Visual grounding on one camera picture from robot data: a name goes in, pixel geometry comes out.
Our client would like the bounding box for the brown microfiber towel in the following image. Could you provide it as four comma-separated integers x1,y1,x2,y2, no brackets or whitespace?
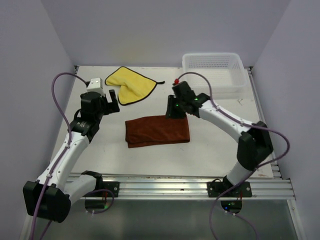
125,115,191,148

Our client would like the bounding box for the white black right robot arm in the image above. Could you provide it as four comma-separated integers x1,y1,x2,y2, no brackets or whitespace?
165,79,274,197

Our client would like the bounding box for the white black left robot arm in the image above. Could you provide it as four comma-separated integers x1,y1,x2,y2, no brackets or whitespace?
22,89,120,223

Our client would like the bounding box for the yellow microfiber towel black trim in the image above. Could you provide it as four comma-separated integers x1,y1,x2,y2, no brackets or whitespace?
104,66,165,106

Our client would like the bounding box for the white perforated plastic basket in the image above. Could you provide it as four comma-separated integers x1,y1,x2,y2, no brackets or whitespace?
182,52,249,94

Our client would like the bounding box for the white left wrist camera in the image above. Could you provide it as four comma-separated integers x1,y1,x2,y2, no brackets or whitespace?
86,77,105,96

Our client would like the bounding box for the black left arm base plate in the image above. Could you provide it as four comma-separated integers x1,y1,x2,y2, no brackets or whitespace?
101,181,120,198

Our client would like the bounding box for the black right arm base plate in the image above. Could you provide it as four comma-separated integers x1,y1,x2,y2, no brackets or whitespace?
206,181,253,198

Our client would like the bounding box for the aluminium right side rail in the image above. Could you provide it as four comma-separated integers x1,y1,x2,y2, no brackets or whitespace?
244,67,283,180

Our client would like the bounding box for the aluminium table edge rail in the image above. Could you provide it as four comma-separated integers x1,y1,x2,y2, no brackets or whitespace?
102,175,296,200

